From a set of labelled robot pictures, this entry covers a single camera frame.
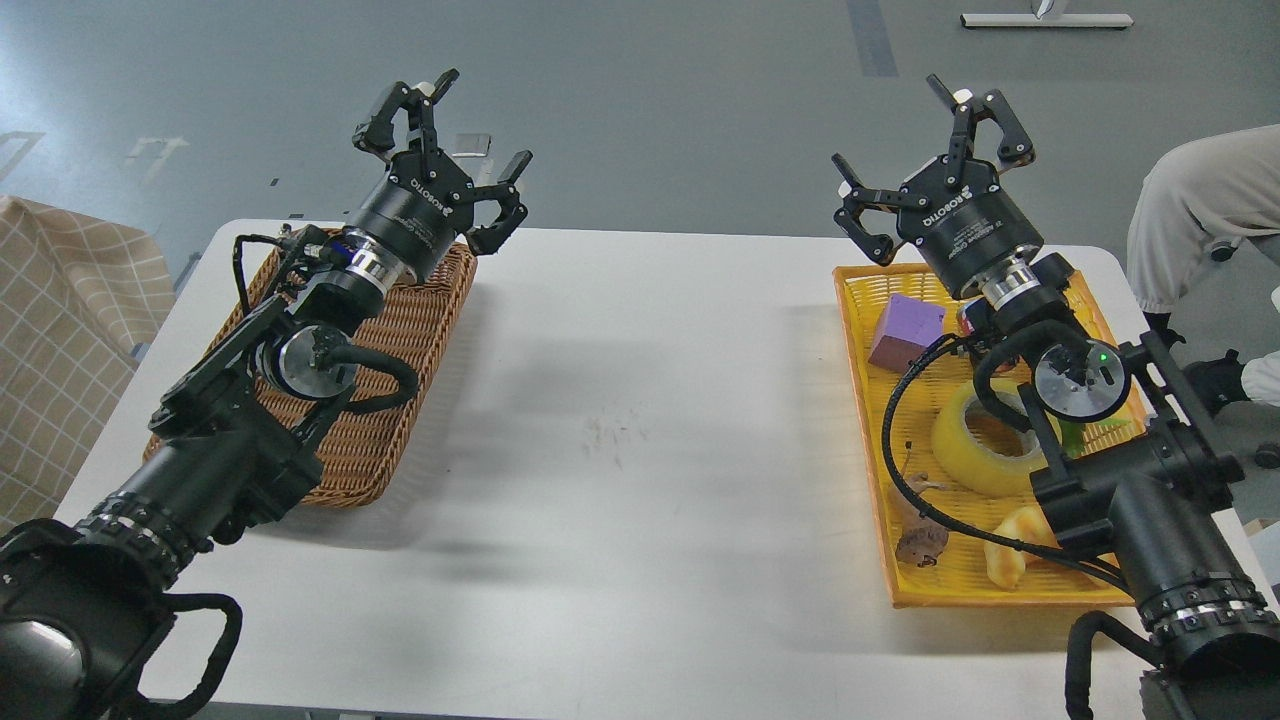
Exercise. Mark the yellow tape roll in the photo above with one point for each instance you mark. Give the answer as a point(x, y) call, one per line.
point(979, 452)

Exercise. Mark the beige checkered cloth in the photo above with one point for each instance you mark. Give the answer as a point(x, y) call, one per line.
point(79, 295)

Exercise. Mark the yellow plastic basket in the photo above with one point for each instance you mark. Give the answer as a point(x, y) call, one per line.
point(960, 578)

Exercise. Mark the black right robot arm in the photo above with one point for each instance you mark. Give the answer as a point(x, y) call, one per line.
point(1135, 467)

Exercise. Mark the brown toy animal figure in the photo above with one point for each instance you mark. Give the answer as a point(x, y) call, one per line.
point(922, 540)

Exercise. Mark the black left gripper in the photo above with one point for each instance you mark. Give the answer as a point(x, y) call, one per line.
point(411, 210)

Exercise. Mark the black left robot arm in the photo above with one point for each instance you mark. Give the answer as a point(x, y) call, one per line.
point(91, 627)

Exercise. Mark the purple foam cube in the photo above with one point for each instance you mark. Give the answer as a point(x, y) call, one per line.
point(905, 328)

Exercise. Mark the white stand base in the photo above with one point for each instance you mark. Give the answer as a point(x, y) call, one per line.
point(1046, 15)

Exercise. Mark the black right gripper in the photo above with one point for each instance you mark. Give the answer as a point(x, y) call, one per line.
point(965, 225)

